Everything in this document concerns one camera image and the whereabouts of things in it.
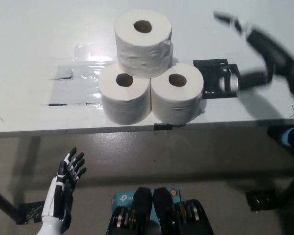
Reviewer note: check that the black and blue object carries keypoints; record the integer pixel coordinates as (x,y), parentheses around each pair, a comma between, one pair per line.
(276,137)

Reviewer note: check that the smooth white toilet paper roll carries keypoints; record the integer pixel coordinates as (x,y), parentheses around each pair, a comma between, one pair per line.
(174,105)
(122,105)

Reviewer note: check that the clear plastic tape sheet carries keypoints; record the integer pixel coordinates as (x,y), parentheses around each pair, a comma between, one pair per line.
(71,93)

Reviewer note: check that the black floor tape patch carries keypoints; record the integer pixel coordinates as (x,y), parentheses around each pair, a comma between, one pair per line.
(29,212)
(259,199)

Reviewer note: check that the black tape square marker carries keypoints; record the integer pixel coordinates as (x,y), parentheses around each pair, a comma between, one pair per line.
(210,80)

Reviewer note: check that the teal router box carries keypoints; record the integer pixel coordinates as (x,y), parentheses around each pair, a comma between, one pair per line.
(120,198)

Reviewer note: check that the small black tape strip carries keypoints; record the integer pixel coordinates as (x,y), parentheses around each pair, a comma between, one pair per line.
(163,126)

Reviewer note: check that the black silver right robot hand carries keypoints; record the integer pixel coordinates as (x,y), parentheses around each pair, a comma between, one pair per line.
(274,51)

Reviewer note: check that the wrinkled white toilet paper roll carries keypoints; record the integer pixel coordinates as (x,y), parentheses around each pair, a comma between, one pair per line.
(142,56)

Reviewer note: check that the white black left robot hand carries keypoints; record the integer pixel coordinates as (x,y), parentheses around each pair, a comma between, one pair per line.
(56,191)

